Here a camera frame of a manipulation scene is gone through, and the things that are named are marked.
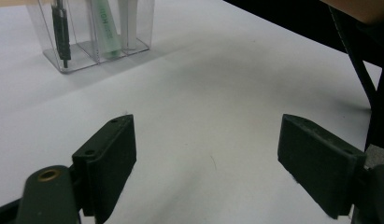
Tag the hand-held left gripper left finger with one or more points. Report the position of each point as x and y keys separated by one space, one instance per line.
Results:
x=105 y=161

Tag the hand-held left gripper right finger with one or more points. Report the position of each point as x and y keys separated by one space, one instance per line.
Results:
x=320 y=165

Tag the clear acrylic organizer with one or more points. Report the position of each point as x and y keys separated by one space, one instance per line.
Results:
x=77 y=56

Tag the green highlighter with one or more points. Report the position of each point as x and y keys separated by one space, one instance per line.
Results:
x=107 y=31

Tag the black pen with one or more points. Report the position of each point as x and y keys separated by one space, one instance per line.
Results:
x=62 y=34

